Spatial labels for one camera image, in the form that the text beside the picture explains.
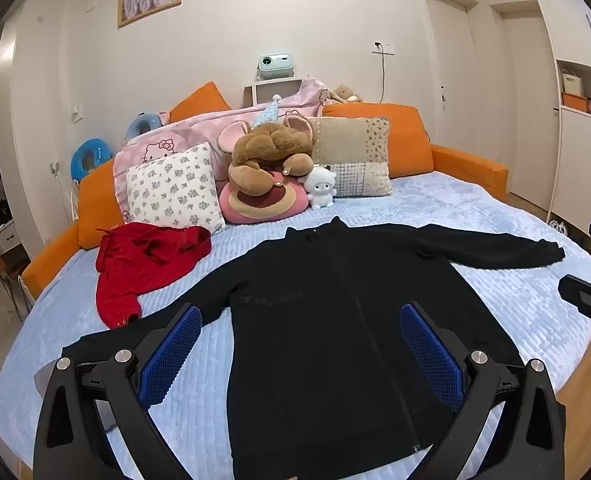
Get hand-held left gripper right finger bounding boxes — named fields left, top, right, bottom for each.
left=399, top=301, right=569, bottom=480

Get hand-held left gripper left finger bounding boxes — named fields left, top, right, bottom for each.
left=33, top=302, right=204, bottom=480

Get black jacket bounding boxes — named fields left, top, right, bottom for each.
left=60, top=216, right=566, bottom=480

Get white wardrobe cabinet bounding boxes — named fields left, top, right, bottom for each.
left=523, top=0, right=591, bottom=221

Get red garment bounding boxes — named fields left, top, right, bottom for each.
left=94, top=222, right=212, bottom=330

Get light blue quilted bed cover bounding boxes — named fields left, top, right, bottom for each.
left=0, top=170, right=591, bottom=480

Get white door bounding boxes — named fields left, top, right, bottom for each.
left=490, top=1, right=559, bottom=211
left=418, top=0, right=479, bottom=146

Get white paper bag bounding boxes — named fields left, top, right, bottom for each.
left=561, top=70, right=583, bottom=98

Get orange backrest cushion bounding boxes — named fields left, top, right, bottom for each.
left=320, top=102, right=435, bottom=179
left=77, top=81, right=232, bottom=251

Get white floral pillow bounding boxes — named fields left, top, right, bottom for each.
left=126, top=142, right=227, bottom=235

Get pink round plush cushion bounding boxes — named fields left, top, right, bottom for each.
left=218, top=170, right=310, bottom=225

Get orange chair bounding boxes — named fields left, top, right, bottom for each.
left=0, top=240, right=26, bottom=311

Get small white plush toy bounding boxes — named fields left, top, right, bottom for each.
left=297, top=164, right=337, bottom=210

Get beige patchwork pillow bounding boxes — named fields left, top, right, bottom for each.
left=306, top=116, right=393, bottom=198

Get pink cat print quilt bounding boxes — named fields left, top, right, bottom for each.
left=113, top=76, right=329, bottom=226

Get brown plush animal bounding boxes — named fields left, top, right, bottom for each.
left=228, top=114, right=316, bottom=197

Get blue party hat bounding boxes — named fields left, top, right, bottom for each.
left=252, top=94, right=282, bottom=131

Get white shelf box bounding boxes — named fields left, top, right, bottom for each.
left=244, top=77, right=306, bottom=111

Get beige plush toy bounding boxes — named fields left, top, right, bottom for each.
left=323, top=84, right=363, bottom=106

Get teal projector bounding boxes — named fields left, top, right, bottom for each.
left=258, top=54, right=294, bottom=81

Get orange bed frame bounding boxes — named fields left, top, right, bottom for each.
left=20, top=144, right=509, bottom=313

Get bright blue ring pillow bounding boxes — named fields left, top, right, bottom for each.
left=70, top=138, right=115, bottom=186

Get pale blue ring pillow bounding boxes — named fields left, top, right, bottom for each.
left=126, top=112, right=169, bottom=143

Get black power cable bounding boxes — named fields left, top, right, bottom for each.
left=375, top=42, right=389, bottom=106

